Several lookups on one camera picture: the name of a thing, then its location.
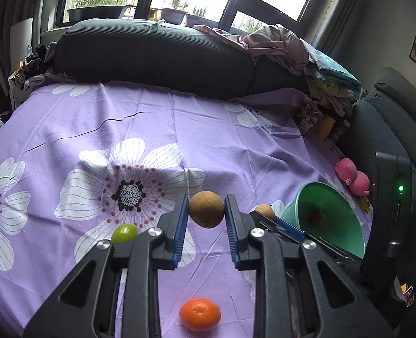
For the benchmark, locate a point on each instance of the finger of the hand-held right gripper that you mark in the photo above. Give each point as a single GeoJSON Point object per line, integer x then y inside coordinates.
{"type": "Point", "coordinates": [289, 227]}
{"type": "Point", "coordinates": [264, 221]}

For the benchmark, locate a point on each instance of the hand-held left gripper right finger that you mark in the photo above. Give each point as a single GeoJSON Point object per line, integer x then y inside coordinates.
{"type": "Point", "coordinates": [232, 232]}

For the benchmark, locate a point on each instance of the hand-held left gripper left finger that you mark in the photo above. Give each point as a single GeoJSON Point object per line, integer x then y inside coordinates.
{"type": "Point", "coordinates": [180, 232]}

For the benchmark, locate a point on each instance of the brown round fruit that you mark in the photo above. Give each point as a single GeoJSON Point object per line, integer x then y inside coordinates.
{"type": "Point", "coordinates": [266, 211]}
{"type": "Point", "coordinates": [206, 213]}

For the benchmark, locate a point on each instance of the red tomato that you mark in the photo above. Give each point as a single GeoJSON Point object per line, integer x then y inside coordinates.
{"type": "Point", "coordinates": [314, 216]}

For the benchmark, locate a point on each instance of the green plastic bowl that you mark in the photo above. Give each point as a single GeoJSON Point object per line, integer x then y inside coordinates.
{"type": "Point", "coordinates": [334, 218]}

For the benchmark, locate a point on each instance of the pink pig toy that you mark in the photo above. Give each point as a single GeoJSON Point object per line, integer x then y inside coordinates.
{"type": "Point", "coordinates": [356, 181]}

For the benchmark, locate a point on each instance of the green round fruit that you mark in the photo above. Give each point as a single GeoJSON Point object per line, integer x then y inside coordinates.
{"type": "Point", "coordinates": [123, 233]}

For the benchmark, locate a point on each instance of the small pink yellow packet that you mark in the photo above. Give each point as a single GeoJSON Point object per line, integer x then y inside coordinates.
{"type": "Point", "coordinates": [407, 294]}

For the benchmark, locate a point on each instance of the orange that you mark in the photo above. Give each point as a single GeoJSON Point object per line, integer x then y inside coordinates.
{"type": "Point", "coordinates": [200, 314]}

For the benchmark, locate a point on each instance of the dark grey chair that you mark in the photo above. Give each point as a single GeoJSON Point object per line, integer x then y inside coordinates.
{"type": "Point", "coordinates": [380, 123]}

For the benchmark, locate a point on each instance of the yellow container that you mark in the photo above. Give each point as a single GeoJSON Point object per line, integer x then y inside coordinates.
{"type": "Point", "coordinates": [326, 127]}

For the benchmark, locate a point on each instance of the short dark grey cushion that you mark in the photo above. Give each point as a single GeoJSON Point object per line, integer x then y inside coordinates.
{"type": "Point", "coordinates": [275, 77]}

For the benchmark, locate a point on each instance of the purple floral bedsheet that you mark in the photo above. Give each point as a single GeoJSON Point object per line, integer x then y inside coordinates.
{"type": "Point", "coordinates": [88, 119]}

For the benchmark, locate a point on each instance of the stack of folded colourful clothes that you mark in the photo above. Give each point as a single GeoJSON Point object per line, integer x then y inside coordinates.
{"type": "Point", "coordinates": [331, 77]}

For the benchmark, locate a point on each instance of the long dark grey cushion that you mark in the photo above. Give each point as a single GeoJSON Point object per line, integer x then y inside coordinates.
{"type": "Point", "coordinates": [151, 56]}

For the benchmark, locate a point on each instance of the crumpled pink clothes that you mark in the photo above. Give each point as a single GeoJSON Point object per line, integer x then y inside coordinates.
{"type": "Point", "coordinates": [275, 42]}

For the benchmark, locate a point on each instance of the round flower pot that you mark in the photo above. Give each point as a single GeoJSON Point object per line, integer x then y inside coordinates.
{"type": "Point", "coordinates": [172, 16]}

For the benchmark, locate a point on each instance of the dark window planter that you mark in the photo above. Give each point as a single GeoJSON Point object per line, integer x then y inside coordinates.
{"type": "Point", "coordinates": [91, 13]}

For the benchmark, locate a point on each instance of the white board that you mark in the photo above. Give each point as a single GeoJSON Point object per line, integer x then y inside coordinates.
{"type": "Point", "coordinates": [21, 38]}

